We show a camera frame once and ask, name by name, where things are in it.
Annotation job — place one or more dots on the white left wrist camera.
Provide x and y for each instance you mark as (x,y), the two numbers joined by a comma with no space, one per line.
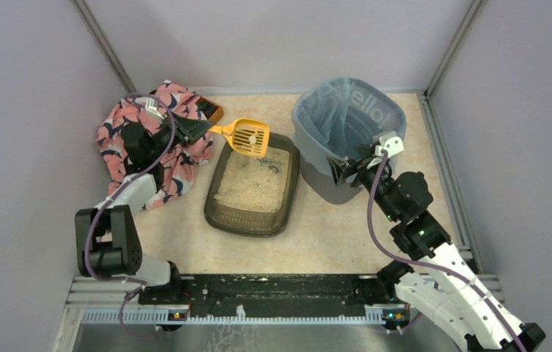
(151,107)

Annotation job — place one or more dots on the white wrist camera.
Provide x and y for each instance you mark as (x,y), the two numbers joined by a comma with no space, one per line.
(389,142)
(151,107)

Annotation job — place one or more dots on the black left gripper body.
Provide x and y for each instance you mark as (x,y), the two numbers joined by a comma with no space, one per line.
(184,129)

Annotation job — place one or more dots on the pink patterned cloth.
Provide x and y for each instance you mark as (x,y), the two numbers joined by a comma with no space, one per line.
(132,140)

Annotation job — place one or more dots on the orange box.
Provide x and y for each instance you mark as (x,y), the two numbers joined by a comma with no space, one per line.
(212,111)

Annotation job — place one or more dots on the light blue bin liner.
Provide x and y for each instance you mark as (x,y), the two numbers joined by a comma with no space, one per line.
(335,118)

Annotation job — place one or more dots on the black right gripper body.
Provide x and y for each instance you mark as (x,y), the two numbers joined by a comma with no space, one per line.
(346,168)

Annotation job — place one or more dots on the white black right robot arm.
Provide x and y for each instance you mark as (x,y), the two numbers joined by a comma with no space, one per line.
(426,268)

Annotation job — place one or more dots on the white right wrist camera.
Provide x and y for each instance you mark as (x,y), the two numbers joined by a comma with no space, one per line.
(389,142)

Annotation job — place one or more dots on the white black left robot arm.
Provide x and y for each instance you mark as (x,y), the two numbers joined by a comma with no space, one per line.
(107,242)

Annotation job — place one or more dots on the beige cat litter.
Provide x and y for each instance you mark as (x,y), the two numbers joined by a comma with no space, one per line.
(254,184)

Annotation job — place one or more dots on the dark translucent litter box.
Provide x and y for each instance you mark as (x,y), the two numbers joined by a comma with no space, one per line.
(249,223)

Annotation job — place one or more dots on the yellow litter scoop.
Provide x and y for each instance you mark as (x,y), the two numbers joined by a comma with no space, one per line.
(245,136)

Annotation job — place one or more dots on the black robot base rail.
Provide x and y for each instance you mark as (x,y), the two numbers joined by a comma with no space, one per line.
(281,298)

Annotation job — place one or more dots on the grey ribbed trash bin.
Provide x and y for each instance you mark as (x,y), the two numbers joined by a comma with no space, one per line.
(325,187)

